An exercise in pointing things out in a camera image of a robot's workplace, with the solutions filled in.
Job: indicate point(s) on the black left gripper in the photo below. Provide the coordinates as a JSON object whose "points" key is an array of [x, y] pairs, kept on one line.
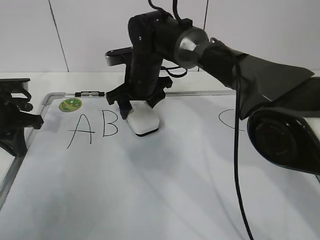
{"points": [[14, 117]]}

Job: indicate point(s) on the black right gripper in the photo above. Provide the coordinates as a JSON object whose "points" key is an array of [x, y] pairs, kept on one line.
{"points": [[141, 83]]}

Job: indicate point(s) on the white whiteboard eraser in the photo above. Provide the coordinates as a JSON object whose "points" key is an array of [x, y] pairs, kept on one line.
{"points": [[142, 119]]}

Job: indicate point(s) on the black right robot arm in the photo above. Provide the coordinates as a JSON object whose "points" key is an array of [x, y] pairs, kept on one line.
{"points": [[280, 102]]}

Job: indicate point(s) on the round green magnet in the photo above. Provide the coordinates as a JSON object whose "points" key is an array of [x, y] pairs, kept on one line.
{"points": [[70, 105]]}

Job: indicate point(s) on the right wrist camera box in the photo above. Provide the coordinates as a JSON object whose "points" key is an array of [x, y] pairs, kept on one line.
{"points": [[119, 56]]}

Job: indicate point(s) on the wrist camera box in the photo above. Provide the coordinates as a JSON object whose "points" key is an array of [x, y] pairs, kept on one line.
{"points": [[14, 85], [119, 56]]}

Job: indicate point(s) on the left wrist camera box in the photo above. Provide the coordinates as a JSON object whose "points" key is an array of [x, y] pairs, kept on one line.
{"points": [[14, 85]]}

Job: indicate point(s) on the white board with silver frame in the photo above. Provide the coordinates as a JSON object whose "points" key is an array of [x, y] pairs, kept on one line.
{"points": [[88, 176]]}

